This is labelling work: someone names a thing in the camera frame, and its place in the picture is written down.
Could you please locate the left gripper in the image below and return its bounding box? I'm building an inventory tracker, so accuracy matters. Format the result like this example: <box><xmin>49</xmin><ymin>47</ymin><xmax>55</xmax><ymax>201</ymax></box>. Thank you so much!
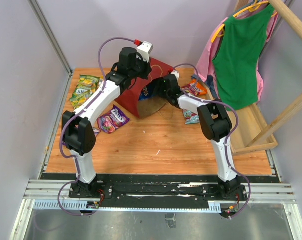
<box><xmin>129</xmin><ymin>53</ymin><xmax>152</xmax><ymax>80</ymax></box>

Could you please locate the orange Fox's fruits packet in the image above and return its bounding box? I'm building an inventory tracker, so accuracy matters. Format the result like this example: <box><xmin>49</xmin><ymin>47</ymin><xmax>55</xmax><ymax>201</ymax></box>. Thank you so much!
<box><xmin>181</xmin><ymin>79</ymin><xmax>208</xmax><ymax>97</ymax></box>

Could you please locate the red brown paper bag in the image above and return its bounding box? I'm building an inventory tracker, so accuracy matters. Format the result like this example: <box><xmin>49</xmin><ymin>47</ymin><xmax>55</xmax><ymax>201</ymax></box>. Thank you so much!
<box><xmin>115</xmin><ymin>58</ymin><xmax>172</xmax><ymax>119</ymax></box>

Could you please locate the yellow snack packet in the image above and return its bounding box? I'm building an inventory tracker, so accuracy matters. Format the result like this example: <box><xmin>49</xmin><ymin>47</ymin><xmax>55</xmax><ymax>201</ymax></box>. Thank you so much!
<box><xmin>96</xmin><ymin>78</ymin><xmax>104</xmax><ymax>89</ymax></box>

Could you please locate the teal candy packet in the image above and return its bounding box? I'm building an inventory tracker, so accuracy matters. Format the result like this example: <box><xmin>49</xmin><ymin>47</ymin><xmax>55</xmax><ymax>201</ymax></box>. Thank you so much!
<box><xmin>182</xmin><ymin>109</ymin><xmax>200</xmax><ymax>125</ymax></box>

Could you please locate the pink shirt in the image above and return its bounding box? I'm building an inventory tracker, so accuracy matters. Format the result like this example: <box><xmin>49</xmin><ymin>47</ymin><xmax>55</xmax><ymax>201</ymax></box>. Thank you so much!
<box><xmin>196</xmin><ymin>10</ymin><xmax>279</xmax><ymax>103</ymax></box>

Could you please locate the green Fox's candy packet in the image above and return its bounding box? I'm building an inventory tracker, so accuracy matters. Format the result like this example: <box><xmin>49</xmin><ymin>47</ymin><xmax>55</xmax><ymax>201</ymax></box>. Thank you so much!
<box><xmin>78</xmin><ymin>75</ymin><xmax>100</xmax><ymax>87</ymax></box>

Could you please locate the red snack packet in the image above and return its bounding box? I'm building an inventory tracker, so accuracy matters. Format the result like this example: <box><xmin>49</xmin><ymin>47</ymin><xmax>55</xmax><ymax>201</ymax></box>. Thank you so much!
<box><xmin>97</xmin><ymin>105</ymin><xmax>130</xmax><ymax>134</ymax></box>

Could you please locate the purple snack packet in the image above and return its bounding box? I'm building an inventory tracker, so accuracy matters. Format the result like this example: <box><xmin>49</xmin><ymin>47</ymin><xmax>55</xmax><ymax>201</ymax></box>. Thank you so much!
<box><xmin>92</xmin><ymin>127</ymin><xmax>101</xmax><ymax>137</ymax></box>

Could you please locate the green tank top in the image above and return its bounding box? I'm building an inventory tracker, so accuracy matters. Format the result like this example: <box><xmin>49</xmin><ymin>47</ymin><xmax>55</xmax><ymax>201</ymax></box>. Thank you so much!
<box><xmin>212</xmin><ymin>4</ymin><xmax>275</xmax><ymax>110</ymax></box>

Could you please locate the yellow clothes hanger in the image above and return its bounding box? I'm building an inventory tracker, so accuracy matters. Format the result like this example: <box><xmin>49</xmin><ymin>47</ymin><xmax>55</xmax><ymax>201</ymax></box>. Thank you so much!
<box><xmin>210</xmin><ymin>0</ymin><xmax>270</xmax><ymax>44</ymax></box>

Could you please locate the blue Doritos chips packet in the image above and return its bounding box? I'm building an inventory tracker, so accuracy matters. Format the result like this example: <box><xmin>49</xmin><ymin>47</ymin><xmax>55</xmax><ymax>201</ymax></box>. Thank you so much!
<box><xmin>138</xmin><ymin>82</ymin><xmax>156</xmax><ymax>101</ymax></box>

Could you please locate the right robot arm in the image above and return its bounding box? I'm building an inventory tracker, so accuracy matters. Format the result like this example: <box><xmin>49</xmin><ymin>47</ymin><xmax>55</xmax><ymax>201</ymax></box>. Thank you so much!
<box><xmin>153</xmin><ymin>73</ymin><xmax>244</xmax><ymax>200</ymax></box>

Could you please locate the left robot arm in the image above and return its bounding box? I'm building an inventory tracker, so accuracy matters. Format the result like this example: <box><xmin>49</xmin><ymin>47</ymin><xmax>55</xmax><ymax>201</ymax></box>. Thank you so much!
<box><xmin>59</xmin><ymin>42</ymin><xmax>153</xmax><ymax>198</ymax></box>

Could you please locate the blue grey shirt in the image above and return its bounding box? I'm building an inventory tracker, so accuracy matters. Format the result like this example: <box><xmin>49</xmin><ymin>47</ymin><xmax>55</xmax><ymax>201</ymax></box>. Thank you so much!
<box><xmin>191</xmin><ymin>74</ymin><xmax>218</xmax><ymax>99</ymax></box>

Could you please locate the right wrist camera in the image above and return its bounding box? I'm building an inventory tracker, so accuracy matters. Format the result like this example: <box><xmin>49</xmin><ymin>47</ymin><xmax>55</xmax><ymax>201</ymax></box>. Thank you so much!
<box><xmin>171</xmin><ymin>70</ymin><xmax>180</xmax><ymax>80</ymax></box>

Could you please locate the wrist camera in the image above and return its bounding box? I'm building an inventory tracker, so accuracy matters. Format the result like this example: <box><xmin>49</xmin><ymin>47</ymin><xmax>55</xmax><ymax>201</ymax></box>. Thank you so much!
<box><xmin>171</xmin><ymin>70</ymin><xmax>180</xmax><ymax>80</ymax></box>
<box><xmin>136</xmin><ymin>41</ymin><xmax>153</xmax><ymax>63</ymax></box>

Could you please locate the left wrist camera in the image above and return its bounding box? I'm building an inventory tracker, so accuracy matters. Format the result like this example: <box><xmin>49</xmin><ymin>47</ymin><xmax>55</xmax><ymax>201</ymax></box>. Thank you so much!
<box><xmin>136</xmin><ymin>41</ymin><xmax>153</xmax><ymax>63</ymax></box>

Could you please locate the wooden clothes rack frame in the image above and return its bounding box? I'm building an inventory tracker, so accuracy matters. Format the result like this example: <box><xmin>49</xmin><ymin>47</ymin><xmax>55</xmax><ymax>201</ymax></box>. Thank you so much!
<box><xmin>203</xmin><ymin>0</ymin><xmax>302</xmax><ymax>155</ymax></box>

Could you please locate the aluminium corner post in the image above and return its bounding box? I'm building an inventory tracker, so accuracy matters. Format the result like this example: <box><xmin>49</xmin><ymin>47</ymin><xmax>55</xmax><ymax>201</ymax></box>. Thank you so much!
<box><xmin>27</xmin><ymin>0</ymin><xmax>74</xmax><ymax>76</ymax></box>

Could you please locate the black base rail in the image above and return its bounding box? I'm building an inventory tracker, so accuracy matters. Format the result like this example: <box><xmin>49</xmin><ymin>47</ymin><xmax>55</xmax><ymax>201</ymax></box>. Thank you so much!
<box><xmin>69</xmin><ymin>174</ymin><xmax>249</xmax><ymax>203</ymax></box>

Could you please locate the white cable duct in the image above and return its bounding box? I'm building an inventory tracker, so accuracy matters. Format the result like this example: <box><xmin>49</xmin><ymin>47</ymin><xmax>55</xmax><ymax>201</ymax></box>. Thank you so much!
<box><xmin>33</xmin><ymin>199</ymin><xmax>222</xmax><ymax>213</ymax></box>

